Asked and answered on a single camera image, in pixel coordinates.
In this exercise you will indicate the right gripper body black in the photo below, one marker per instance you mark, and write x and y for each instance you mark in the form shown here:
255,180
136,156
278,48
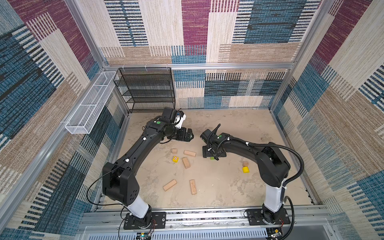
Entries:
209,152

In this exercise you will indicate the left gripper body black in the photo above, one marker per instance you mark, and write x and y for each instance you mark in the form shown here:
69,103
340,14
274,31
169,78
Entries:
179,134

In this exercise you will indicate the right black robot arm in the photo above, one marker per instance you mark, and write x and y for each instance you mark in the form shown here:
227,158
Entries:
273,167

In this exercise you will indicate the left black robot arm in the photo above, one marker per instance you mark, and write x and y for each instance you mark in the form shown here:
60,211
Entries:
119,181

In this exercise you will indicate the wood block upper flat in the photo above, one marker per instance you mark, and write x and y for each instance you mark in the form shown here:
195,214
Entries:
190,153

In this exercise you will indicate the wood block centre angled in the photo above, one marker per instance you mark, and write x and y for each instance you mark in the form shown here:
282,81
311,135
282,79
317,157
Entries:
186,163

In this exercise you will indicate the yellow cylinder block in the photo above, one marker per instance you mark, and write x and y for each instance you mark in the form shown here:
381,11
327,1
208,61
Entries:
246,170

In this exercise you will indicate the wood block lower middle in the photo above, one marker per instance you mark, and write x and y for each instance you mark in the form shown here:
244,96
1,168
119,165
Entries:
193,187

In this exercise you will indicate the wood block lower left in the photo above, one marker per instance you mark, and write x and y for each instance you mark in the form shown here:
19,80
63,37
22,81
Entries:
169,185

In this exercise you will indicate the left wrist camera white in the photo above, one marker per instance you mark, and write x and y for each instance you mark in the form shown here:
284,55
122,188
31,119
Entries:
180,117

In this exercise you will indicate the black wire shelf rack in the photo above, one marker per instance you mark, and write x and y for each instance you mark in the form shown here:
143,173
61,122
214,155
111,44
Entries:
146,90

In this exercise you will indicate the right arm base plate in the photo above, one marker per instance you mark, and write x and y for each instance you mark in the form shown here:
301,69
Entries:
261,216

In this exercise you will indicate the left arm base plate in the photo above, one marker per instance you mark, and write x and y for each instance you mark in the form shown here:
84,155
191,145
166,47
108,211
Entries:
155,220

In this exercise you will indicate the white wire mesh basket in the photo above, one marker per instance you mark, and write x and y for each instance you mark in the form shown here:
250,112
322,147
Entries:
87,113

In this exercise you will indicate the aluminium mounting rail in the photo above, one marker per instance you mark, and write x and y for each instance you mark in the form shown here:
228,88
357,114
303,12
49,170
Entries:
297,223

